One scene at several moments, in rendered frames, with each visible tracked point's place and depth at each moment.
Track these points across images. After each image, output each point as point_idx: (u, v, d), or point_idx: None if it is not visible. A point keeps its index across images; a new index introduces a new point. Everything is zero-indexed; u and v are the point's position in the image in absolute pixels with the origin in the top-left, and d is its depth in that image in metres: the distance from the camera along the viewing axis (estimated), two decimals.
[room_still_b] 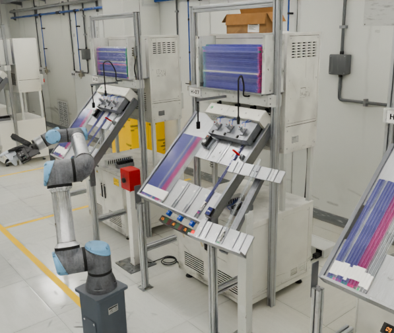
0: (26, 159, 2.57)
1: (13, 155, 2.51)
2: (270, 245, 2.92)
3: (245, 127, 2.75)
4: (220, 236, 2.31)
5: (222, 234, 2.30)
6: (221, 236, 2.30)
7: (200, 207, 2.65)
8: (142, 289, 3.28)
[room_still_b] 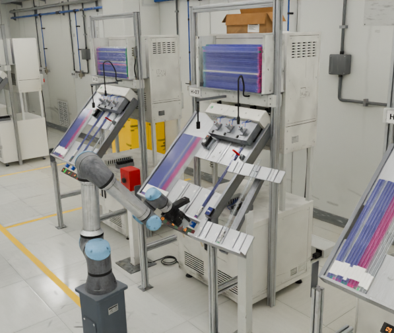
0: (173, 222, 2.52)
1: None
2: (270, 245, 2.92)
3: (245, 127, 2.75)
4: (220, 236, 2.31)
5: (222, 235, 2.31)
6: (221, 236, 2.30)
7: (197, 211, 2.64)
8: (142, 289, 3.28)
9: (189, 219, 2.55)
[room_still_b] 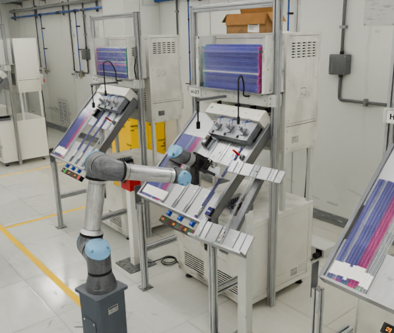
0: (204, 158, 2.59)
1: (213, 168, 2.58)
2: (270, 245, 2.92)
3: (245, 127, 2.75)
4: (220, 236, 2.31)
5: (222, 235, 2.31)
6: (221, 236, 2.30)
7: (197, 211, 2.64)
8: (142, 289, 3.28)
9: None
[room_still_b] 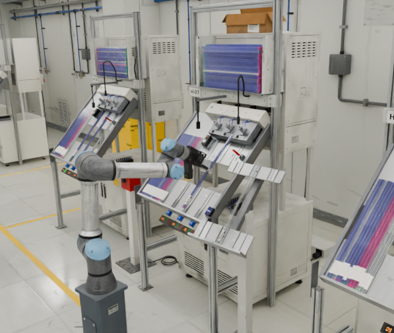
0: None
1: (206, 162, 2.57)
2: (270, 245, 2.92)
3: (245, 127, 2.75)
4: (220, 236, 2.31)
5: (222, 235, 2.31)
6: (221, 236, 2.30)
7: (185, 201, 2.57)
8: (142, 289, 3.28)
9: None
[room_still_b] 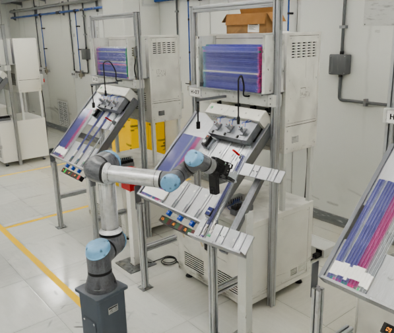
0: None
1: (232, 174, 2.25)
2: (270, 245, 2.92)
3: (245, 127, 2.75)
4: (211, 228, 2.24)
5: (213, 226, 2.24)
6: (212, 228, 2.24)
7: (202, 230, 2.38)
8: (142, 289, 3.28)
9: None
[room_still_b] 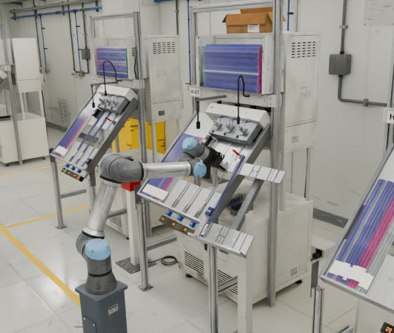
0: (216, 153, 2.65)
1: (224, 164, 2.66)
2: (270, 245, 2.92)
3: (245, 127, 2.75)
4: (200, 207, 2.64)
5: (202, 206, 2.64)
6: (201, 207, 2.64)
7: (202, 230, 2.38)
8: (142, 289, 3.28)
9: None
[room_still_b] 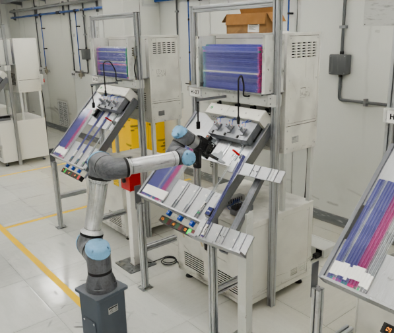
0: None
1: (216, 153, 2.57)
2: (270, 245, 2.92)
3: (245, 127, 2.75)
4: (201, 207, 2.64)
5: (203, 205, 2.64)
6: (202, 206, 2.64)
7: (202, 230, 2.38)
8: (142, 289, 3.28)
9: None
